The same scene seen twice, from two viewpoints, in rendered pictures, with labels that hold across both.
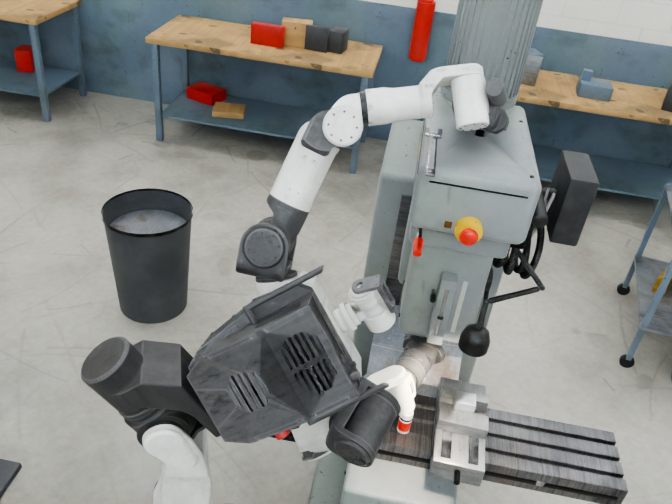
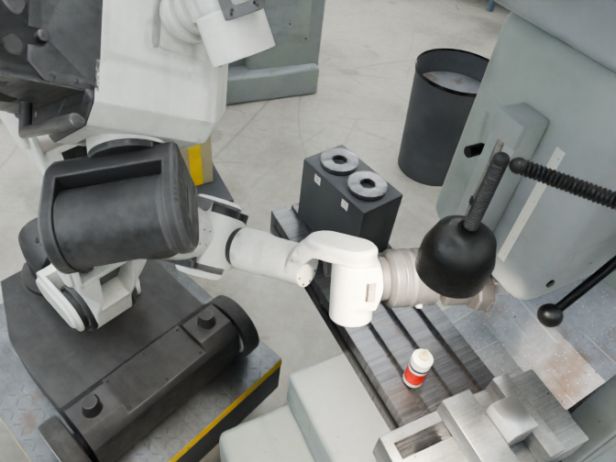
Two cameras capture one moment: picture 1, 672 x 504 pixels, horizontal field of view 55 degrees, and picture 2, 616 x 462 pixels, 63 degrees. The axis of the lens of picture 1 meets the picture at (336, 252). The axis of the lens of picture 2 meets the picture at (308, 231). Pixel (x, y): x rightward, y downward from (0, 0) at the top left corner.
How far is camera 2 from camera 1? 1.23 m
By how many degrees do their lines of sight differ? 41
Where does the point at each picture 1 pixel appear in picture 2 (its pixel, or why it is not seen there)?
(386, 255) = not seen: hidden behind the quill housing
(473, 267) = (590, 115)
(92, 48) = not seen: outside the picture
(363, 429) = (72, 203)
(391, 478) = (348, 415)
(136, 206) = (463, 70)
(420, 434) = (426, 404)
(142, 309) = (408, 160)
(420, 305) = (468, 170)
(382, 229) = not seen: hidden behind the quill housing
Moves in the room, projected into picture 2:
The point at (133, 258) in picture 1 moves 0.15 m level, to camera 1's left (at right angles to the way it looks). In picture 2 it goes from (419, 105) to (401, 91)
